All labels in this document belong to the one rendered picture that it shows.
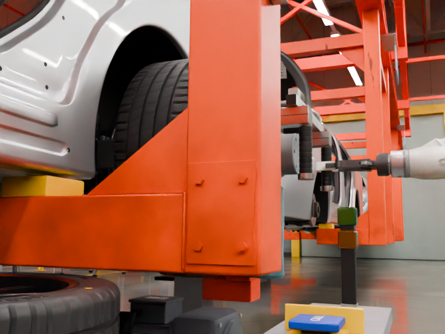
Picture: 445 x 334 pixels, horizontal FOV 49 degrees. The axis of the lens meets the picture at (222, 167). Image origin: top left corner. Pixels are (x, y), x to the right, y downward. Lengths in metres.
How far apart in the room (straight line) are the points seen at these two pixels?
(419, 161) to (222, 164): 0.81
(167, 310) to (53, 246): 0.33
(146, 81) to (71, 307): 0.87
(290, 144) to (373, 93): 3.86
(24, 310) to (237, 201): 0.43
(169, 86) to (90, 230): 0.51
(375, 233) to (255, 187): 4.20
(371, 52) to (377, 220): 1.74
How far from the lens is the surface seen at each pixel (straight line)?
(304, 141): 1.34
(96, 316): 0.81
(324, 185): 1.66
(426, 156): 1.62
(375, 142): 5.19
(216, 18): 1.06
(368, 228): 5.11
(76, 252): 1.12
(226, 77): 1.00
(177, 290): 1.60
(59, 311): 0.74
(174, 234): 1.00
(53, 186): 1.22
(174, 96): 1.38
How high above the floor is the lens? 0.60
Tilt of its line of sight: 8 degrees up
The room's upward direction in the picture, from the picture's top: 1 degrees clockwise
